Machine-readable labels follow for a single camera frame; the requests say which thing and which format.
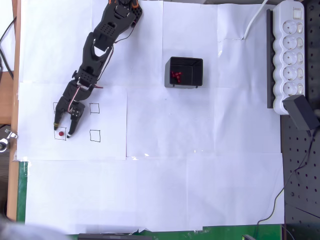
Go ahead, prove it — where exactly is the black square bin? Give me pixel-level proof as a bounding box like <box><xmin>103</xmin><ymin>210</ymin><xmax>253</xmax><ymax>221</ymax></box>
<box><xmin>164</xmin><ymin>56</ymin><xmax>204</xmax><ymax>89</ymax></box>

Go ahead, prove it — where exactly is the white paper with drawn squares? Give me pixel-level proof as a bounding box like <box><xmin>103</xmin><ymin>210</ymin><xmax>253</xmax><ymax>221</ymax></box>
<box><xmin>16</xmin><ymin>81</ymin><xmax>128</xmax><ymax>161</ymax></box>

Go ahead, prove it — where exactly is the metal clamp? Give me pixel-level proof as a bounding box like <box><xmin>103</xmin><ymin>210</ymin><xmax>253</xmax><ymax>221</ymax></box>
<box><xmin>0</xmin><ymin>128</ymin><xmax>19</xmax><ymax>153</ymax></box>

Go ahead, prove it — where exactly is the green cutting mat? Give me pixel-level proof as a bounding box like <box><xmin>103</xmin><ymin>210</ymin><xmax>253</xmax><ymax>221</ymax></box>
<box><xmin>16</xmin><ymin>161</ymin><xmax>283</xmax><ymax>240</ymax></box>

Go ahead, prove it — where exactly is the grey rounded object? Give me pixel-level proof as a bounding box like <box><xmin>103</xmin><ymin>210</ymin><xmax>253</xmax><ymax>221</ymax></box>
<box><xmin>0</xmin><ymin>213</ymin><xmax>67</xmax><ymax>240</ymax></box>

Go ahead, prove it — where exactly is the black flat device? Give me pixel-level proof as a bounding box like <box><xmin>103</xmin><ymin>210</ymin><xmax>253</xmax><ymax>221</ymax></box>
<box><xmin>77</xmin><ymin>232</ymin><xmax>153</xmax><ymax>240</ymax></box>

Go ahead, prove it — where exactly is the white power strip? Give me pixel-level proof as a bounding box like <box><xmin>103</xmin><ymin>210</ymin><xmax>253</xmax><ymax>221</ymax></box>
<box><xmin>271</xmin><ymin>0</ymin><xmax>306</xmax><ymax>116</ymax></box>

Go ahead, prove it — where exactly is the black power adapter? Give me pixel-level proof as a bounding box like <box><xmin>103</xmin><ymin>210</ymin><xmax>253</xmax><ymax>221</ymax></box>
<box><xmin>282</xmin><ymin>94</ymin><xmax>320</xmax><ymax>131</ymax></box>

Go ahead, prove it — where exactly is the black pegboard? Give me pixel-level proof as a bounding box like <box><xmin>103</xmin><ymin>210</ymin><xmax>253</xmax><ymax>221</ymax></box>
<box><xmin>279</xmin><ymin>0</ymin><xmax>320</xmax><ymax>240</ymax></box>

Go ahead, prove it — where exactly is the red white servo wire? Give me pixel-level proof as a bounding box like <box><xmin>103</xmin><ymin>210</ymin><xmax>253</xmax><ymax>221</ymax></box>
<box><xmin>66</xmin><ymin>84</ymin><xmax>83</xmax><ymax>113</ymax></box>

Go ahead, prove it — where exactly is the white power cable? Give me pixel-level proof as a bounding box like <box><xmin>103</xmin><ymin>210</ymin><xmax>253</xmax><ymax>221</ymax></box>
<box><xmin>243</xmin><ymin>0</ymin><xmax>268</xmax><ymax>41</ymax></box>

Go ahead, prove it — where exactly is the black rail under power strip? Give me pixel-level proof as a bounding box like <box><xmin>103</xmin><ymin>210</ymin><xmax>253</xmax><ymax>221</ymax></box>
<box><xmin>266</xmin><ymin>9</ymin><xmax>276</xmax><ymax>109</ymax></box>

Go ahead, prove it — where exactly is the thin black cable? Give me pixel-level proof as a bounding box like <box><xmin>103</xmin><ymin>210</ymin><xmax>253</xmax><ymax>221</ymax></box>
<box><xmin>254</xmin><ymin>129</ymin><xmax>316</xmax><ymax>240</ymax></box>

